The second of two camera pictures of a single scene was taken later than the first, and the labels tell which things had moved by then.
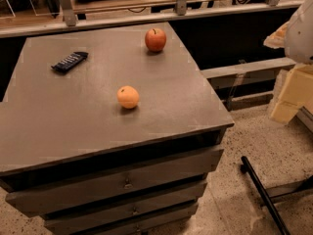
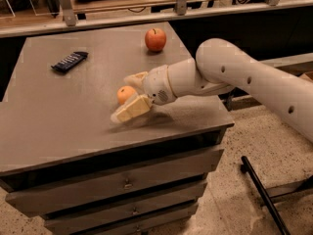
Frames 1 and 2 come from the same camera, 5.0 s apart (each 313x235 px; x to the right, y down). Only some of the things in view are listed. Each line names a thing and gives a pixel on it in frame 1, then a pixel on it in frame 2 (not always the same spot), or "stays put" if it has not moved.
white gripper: (300, 36) to (156, 83)
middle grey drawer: (81, 222) stays put
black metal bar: (247, 167) stays put
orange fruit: (128, 97) stays put
